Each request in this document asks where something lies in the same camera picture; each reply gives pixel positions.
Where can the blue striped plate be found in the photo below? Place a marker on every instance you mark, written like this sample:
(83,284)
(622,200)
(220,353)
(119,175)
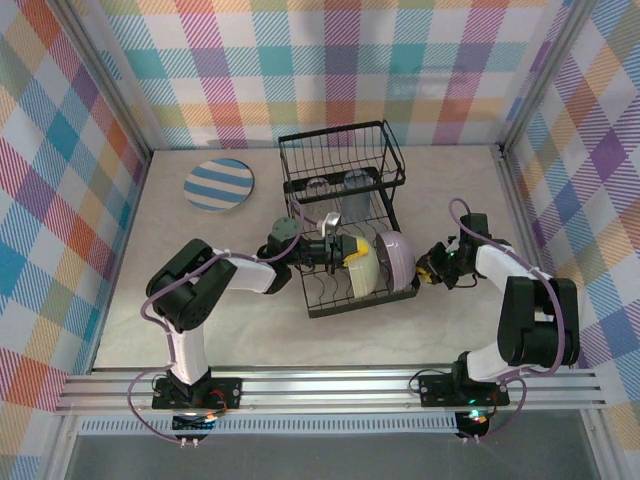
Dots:
(220,185)

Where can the aluminium frame post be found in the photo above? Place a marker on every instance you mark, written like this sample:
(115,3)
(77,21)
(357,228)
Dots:
(111,80)
(545,75)

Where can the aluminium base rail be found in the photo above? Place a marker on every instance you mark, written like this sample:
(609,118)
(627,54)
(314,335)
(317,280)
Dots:
(325,390)

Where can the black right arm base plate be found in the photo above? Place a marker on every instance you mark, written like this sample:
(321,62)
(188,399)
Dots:
(435,390)

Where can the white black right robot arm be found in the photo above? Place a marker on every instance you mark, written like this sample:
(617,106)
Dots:
(540,320)

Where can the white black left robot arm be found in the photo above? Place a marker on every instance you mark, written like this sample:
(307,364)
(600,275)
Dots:
(245,272)

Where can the clear glass tumbler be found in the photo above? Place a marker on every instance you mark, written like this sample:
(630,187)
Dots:
(317,189)

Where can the purple bowl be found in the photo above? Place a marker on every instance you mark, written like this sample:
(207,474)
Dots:
(397,257)

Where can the cream bowl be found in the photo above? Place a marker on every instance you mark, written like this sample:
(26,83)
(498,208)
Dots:
(362,280)

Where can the aluminium side rail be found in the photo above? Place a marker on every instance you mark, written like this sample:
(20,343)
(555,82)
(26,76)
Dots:
(517,200)

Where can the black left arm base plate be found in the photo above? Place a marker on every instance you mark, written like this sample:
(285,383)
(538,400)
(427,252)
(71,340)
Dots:
(227,392)

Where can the small controller board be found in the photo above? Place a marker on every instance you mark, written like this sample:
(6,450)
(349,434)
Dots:
(195,424)
(475,420)

